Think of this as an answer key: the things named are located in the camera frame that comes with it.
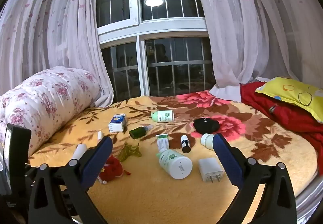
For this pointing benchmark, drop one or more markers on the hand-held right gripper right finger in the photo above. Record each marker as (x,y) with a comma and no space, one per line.
(227,161)

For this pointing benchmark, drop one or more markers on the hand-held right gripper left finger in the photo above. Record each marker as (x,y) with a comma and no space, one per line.
(98,161)

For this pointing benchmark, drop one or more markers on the red plush pouch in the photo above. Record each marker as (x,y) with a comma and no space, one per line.
(112,167)

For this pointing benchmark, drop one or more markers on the white charger plug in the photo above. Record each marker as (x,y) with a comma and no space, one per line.
(209,168)

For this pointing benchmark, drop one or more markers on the thick white stick tube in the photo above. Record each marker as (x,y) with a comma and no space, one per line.
(79,151)

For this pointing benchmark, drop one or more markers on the thin white stick tube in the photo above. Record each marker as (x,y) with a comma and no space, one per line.
(100,136)

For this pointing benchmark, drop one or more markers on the plain white plastic bottle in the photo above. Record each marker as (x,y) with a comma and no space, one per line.
(207,140)

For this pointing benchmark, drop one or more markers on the black pouch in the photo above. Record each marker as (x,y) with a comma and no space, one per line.
(205,125)

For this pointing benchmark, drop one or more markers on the white and blue box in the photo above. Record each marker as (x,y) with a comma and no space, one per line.
(117,123)

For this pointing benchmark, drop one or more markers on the small dark dropper bottle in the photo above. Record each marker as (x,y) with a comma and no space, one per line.
(185,144)

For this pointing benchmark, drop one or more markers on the dark green spray bottle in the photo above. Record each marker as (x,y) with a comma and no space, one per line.
(137,132)

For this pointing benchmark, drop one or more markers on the large white green-label bottle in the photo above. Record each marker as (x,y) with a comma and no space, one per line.
(175,163)

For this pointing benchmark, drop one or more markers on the rolled floral white quilt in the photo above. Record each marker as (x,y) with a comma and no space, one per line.
(45,103)

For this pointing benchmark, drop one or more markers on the yellow floral plush blanket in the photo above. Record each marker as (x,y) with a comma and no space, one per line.
(151,201)

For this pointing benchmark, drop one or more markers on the green and white tube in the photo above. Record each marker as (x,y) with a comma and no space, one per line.
(162,142)

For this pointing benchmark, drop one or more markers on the red cloth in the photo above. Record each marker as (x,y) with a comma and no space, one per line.
(290,118)

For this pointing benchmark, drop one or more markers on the small white green-capped bottle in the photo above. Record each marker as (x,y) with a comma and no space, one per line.
(164,116)

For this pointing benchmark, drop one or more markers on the yellow patterned pillow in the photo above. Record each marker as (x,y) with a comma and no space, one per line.
(290,90)

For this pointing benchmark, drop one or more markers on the sheer pink-dotted curtain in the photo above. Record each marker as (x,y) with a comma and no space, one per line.
(50,25)
(252,25)

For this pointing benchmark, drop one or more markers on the white-framed barred window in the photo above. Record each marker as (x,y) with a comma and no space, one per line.
(133,30)

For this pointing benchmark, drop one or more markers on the grey metal bed frame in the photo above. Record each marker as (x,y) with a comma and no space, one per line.
(309,203)

